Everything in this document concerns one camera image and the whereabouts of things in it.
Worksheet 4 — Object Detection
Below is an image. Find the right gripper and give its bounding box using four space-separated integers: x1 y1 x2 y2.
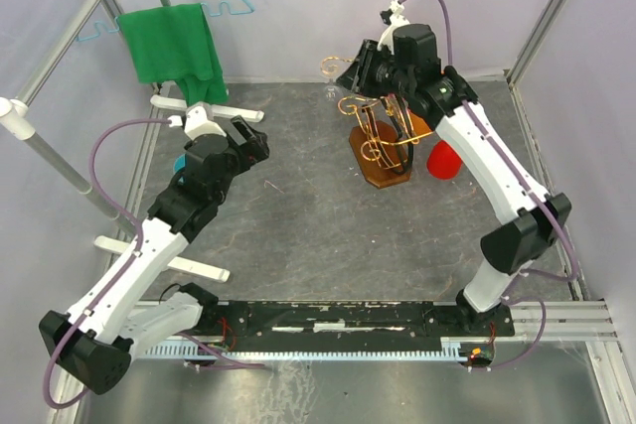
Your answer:
334 40 413 100

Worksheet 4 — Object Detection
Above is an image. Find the small clear glass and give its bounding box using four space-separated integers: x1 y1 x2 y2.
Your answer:
320 56 342 102

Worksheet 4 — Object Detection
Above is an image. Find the blue plastic wine glass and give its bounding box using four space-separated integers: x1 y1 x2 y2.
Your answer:
173 155 186 184

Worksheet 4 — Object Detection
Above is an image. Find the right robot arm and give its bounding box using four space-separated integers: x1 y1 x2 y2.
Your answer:
336 24 571 336

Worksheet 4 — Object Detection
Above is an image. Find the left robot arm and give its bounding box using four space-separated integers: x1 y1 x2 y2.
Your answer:
39 116 270 409

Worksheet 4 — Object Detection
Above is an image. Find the orange plastic wine glass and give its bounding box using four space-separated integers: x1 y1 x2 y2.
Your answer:
409 112 433 136

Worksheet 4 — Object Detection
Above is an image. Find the red plastic wine glass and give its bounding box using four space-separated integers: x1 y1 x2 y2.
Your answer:
426 140 462 180

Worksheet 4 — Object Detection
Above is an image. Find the white clothes rack stand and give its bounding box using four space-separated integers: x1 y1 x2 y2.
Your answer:
0 0 265 283

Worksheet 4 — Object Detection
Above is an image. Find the green cloth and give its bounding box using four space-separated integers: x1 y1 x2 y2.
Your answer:
118 3 229 106

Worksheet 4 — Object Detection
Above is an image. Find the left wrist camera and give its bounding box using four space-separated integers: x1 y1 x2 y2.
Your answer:
168 102 228 140

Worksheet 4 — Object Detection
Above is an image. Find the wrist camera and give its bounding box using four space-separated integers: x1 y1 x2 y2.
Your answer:
378 0 410 53
168 102 228 140

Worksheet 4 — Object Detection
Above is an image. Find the gold wire wine glass rack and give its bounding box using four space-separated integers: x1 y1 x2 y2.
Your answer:
335 87 432 189

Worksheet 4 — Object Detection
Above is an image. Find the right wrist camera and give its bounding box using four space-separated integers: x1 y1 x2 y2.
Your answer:
378 0 410 53

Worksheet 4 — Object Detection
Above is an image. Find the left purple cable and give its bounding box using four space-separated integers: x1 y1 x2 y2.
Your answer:
40 117 269 410

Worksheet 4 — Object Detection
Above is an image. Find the purple cable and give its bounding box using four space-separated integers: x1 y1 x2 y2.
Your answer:
399 0 580 373
40 117 269 410

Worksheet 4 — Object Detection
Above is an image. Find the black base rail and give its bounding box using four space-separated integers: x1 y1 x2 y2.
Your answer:
186 301 515 352

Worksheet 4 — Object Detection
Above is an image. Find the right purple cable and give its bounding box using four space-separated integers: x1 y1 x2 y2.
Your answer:
399 0 580 373

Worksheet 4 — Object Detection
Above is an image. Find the light blue cable duct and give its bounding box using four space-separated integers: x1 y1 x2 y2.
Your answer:
141 338 486 363

